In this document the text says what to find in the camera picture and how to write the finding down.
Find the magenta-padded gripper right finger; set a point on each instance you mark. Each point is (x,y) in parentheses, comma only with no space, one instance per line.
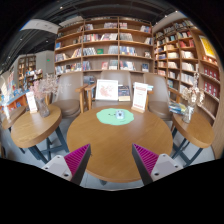
(146,158)

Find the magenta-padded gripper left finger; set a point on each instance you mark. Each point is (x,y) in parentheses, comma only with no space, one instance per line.
(76,158)

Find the transparent computer mouse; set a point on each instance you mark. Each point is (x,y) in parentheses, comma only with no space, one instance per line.
(120,115)

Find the green blob-shaped mouse pad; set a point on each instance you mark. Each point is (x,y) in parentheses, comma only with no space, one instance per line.
(105,117)

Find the round wooden side table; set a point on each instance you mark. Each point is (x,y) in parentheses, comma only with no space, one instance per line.
(33,128)
(195,131)
(13,116)

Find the colourful magazine stack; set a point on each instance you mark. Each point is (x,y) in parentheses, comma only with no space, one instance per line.
(177,108)

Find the clear vase with pale flowers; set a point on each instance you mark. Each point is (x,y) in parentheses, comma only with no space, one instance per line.
(187,115)

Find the glass vase with dried flowers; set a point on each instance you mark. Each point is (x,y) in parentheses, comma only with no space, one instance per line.
(43,108)

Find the white red sign stand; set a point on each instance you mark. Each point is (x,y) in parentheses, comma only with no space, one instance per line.
(139,96)

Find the brown padded wooden armchair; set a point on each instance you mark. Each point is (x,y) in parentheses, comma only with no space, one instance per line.
(68,90)
(125,77)
(159,96)

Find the dark cover book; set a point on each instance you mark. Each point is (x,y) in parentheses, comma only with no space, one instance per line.
(124,92)

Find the small white table sign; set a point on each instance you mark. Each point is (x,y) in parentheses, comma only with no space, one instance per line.
(31,101)

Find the white framed red picture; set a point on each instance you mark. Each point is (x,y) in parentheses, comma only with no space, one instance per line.
(107,89)

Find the distant wooden shelf unit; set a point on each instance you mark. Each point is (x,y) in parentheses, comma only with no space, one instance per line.
(27,68)

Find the curved wooden bookshelf unit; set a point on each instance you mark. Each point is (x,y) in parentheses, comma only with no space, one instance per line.
(186,60)

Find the wide wooden bookshelf unit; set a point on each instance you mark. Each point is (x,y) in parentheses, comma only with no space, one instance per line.
(103,41)

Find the white hanging ceiling panel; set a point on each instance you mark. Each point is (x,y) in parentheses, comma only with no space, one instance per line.
(40,26)

